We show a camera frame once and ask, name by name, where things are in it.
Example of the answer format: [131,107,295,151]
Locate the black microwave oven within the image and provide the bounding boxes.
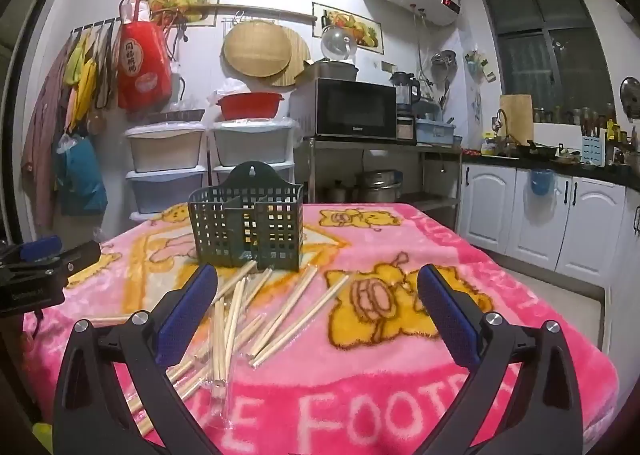
[290,78,398,141]

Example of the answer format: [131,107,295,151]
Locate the dark window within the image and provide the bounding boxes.
[477,0,616,111]

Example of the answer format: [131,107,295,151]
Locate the small fruit wall poster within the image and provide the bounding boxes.
[312,2,385,56]

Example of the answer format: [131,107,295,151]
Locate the light blue dish rack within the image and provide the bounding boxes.
[415,118,463,146]

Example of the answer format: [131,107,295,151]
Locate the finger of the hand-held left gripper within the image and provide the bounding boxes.
[0,235,63,265]
[0,240,102,283]

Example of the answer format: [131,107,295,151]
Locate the hanging pan lid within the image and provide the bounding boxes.
[620,76,640,121]

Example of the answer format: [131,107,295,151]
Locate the blue knife block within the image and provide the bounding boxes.
[581,134,607,167]

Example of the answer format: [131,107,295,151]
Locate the wicker basket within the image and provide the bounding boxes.
[152,108,206,125]

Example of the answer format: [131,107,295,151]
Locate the wide fruit wall poster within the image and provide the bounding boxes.
[135,0,222,27]

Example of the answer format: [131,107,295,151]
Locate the red plastic basin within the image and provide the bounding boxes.
[216,92,285,121]

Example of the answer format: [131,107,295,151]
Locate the yellow hanging cloth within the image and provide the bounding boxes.
[65,32,98,131]

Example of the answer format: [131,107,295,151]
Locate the dark green plastic utensil basket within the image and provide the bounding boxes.
[188,161,304,272]

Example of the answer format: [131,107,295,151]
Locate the wooden cutting board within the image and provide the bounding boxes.
[500,94,535,146]

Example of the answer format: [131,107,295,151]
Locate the red tote bag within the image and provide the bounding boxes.
[116,0,173,111]

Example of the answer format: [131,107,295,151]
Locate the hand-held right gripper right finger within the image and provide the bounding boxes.
[416,262,585,455]

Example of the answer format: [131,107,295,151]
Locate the metal faucet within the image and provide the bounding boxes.
[492,109,516,146]

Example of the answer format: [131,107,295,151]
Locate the small blue hanging bag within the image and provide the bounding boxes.
[530,169,555,196]

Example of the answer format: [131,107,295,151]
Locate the white kitchen cabinet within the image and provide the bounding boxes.
[457,162,640,286]

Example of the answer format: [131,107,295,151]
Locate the pink hanging garment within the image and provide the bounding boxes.
[21,42,71,221]

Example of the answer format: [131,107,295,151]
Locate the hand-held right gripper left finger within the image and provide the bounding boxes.
[52,262,223,455]

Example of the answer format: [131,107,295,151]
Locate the round bamboo mat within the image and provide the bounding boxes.
[270,25,313,87]

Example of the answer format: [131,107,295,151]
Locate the hanging steel lid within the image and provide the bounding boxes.
[431,50,458,76]

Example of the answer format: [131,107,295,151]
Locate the round bamboo tray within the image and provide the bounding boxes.
[222,20,292,77]

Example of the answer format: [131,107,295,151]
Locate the black wok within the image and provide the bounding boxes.
[515,140,558,158]

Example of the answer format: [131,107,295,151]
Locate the metal shelf rack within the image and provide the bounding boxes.
[294,135,463,231]

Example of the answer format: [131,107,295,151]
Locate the pile of wooden chopsticks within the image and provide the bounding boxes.
[95,260,351,436]

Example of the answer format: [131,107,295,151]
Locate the pink printed blanket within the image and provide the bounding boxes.
[22,202,621,455]

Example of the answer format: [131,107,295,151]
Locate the white plastic bags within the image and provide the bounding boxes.
[207,80,251,108]

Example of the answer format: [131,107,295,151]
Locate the metal container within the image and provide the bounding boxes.
[302,60,360,82]

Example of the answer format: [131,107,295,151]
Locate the wooden wall rod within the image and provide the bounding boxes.
[200,4,318,21]

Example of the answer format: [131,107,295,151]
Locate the large steel pot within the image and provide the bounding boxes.
[356,170,403,203]

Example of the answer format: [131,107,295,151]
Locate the black blender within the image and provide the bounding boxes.
[390,71,421,113]

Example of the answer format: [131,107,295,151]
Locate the glass pot lid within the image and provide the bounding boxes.
[320,24,358,63]

